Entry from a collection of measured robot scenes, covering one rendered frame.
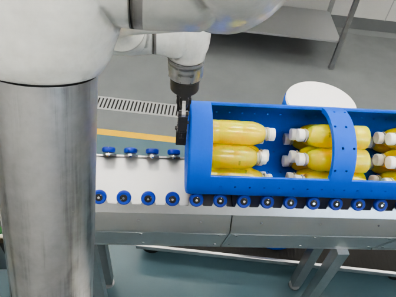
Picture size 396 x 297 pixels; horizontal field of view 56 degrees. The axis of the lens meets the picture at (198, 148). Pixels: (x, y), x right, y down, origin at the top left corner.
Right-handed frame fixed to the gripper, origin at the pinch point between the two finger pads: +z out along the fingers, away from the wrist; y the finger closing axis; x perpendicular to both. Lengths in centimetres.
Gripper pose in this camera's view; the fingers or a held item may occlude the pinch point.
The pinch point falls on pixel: (181, 134)
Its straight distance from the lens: 109.3
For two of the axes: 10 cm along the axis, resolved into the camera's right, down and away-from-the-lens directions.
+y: 0.2, 7.1, -7.0
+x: 10.0, 0.4, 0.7
